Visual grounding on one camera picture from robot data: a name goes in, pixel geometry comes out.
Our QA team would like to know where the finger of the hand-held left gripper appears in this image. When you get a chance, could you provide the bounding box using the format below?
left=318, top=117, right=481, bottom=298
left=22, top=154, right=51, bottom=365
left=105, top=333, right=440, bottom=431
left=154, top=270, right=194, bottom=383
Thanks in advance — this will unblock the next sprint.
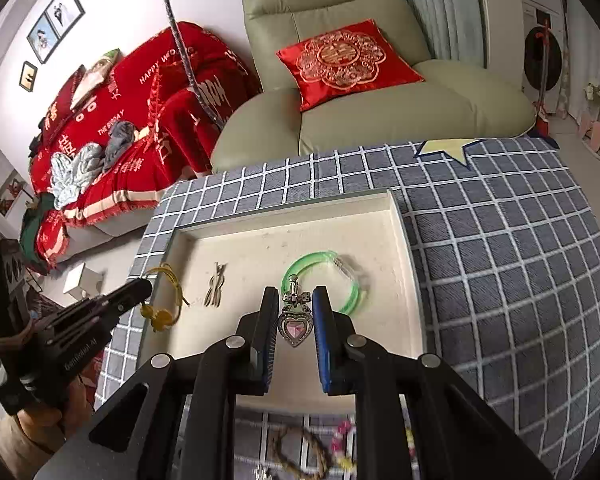
left=44, top=287, right=154, bottom=348
left=54, top=277, right=154, bottom=322

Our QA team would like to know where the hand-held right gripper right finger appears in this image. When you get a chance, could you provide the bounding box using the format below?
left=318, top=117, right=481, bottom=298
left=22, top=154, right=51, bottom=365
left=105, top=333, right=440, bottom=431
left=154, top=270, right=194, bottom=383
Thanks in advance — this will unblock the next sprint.
left=313, top=285, right=554, bottom=480

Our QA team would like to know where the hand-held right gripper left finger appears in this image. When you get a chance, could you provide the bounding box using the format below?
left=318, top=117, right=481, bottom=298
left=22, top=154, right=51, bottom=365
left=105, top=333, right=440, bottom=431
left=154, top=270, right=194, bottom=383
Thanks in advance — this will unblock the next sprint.
left=34, top=286, right=281, bottom=480

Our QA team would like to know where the small silver hair clip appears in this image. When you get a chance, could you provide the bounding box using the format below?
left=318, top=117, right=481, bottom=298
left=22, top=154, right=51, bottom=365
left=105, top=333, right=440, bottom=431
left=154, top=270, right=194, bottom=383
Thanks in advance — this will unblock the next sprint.
left=278, top=274, right=315, bottom=349

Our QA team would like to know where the yellow hair tie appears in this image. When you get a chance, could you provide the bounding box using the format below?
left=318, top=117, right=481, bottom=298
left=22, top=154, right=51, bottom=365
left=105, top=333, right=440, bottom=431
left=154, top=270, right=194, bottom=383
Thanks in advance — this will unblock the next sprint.
left=140, top=263, right=191, bottom=334

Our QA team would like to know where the pink bead bracelet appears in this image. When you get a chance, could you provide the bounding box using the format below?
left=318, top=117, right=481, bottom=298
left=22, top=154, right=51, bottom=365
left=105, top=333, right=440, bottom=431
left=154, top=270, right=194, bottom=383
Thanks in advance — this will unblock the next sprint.
left=330, top=420, right=359, bottom=472

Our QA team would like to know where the grey-green jewelry tray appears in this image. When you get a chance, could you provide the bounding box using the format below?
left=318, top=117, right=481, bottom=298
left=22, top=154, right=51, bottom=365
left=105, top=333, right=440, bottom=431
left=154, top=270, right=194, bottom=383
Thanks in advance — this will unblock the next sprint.
left=137, top=189, right=427, bottom=377

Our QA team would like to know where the braided rope bracelet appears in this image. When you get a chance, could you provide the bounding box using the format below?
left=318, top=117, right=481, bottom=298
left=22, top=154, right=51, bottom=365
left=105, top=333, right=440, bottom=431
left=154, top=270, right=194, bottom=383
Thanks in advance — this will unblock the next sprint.
left=270, top=422, right=334, bottom=479

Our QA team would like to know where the person's left hand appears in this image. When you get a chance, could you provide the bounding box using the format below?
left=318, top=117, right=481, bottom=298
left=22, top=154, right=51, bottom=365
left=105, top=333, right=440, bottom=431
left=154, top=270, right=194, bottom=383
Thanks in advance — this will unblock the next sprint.
left=0, top=379, right=95, bottom=466

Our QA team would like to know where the white side table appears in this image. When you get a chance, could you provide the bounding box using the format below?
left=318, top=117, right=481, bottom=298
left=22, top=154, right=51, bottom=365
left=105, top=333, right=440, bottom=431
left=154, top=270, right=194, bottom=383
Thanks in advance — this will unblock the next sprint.
left=62, top=262, right=104, bottom=302

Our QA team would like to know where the green bangle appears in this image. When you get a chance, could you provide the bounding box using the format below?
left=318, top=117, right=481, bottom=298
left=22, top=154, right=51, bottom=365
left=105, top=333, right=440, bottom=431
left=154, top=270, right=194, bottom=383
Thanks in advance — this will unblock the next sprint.
left=280, top=250, right=371, bottom=317

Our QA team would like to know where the grey sofa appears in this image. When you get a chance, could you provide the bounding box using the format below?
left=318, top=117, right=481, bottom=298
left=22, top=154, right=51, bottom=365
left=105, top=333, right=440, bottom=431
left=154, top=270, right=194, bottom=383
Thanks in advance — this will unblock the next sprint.
left=55, top=209, right=152, bottom=267

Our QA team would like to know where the dark green cloth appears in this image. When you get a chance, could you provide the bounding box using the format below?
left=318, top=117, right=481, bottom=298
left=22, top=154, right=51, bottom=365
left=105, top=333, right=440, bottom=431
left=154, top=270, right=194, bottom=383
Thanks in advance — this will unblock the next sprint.
left=20, top=195, right=57, bottom=262

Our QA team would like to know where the light blue clothes pile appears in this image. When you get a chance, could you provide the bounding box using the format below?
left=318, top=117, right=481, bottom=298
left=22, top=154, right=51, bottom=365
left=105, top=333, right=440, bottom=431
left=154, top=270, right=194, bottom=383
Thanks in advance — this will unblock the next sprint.
left=47, top=142, right=105, bottom=211

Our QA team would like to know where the grey garment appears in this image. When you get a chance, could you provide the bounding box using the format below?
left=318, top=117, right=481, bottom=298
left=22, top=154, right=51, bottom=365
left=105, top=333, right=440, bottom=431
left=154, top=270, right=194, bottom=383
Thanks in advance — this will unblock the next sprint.
left=102, top=121, right=140, bottom=171

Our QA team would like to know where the red covered sofa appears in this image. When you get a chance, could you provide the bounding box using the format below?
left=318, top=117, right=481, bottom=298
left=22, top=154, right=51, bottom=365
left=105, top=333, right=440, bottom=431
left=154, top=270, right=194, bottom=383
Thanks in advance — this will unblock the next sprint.
left=27, top=21, right=262, bottom=272

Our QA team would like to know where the red satin pillow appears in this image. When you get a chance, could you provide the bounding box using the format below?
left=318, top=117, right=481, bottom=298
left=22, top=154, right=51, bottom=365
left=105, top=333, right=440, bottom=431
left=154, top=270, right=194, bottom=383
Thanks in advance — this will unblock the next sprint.
left=145, top=62, right=194, bottom=131

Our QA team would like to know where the red lettered pillow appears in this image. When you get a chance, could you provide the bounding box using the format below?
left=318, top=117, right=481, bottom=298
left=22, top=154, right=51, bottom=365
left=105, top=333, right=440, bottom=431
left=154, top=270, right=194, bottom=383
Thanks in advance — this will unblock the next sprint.
left=49, top=66, right=89, bottom=132

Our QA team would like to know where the photo print pillow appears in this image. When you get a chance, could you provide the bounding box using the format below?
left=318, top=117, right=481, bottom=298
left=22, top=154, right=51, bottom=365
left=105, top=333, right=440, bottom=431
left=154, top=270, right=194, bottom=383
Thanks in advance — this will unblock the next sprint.
left=70, top=48, right=124, bottom=110

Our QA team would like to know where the yellow star sticker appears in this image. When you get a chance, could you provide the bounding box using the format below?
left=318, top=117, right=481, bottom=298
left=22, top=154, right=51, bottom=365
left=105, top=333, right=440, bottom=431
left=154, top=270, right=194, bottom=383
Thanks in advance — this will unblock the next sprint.
left=414, top=137, right=481, bottom=167

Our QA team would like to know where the small black framed photo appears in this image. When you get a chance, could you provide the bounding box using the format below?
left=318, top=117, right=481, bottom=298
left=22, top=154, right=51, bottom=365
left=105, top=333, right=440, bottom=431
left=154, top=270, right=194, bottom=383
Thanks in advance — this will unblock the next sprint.
left=19, top=61, right=39, bottom=93

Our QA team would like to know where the light green leather armchair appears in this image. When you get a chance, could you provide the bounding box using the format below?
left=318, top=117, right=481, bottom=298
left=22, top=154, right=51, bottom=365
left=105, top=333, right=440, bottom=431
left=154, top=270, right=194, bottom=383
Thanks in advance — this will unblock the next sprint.
left=210, top=0, right=537, bottom=174

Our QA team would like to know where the gooseneck phone stand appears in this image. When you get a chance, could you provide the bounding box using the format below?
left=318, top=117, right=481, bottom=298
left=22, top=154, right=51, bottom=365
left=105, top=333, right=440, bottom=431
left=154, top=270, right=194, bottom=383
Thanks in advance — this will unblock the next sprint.
left=161, top=0, right=229, bottom=129

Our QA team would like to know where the black framed wedding photo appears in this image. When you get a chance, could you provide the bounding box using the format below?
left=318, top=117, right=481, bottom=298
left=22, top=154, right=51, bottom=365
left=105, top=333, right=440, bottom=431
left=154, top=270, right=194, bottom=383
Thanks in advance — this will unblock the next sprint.
left=46, top=0, right=86, bottom=39
left=26, top=11, right=60, bottom=65

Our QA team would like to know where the red embroidered cushion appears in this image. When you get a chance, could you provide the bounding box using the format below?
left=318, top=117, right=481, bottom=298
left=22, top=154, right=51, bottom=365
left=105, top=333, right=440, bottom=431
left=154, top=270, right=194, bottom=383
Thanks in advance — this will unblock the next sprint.
left=275, top=19, right=425, bottom=113

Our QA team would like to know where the red mop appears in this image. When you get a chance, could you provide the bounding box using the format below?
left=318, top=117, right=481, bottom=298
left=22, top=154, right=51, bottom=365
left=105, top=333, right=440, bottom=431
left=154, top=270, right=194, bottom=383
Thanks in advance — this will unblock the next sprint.
left=536, top=16, right=554, bottom=137

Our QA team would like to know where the white washing machine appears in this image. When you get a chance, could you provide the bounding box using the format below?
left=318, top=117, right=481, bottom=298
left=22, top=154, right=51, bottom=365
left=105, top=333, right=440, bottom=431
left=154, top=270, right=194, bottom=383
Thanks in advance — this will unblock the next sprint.
left=521, top=0, right=569, bottom=112

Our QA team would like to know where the pale blue curtain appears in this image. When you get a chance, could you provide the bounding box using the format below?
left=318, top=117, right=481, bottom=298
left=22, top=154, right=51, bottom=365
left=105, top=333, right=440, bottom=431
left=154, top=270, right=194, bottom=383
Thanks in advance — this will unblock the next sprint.
left=375, top=0, right=489, bottom=69

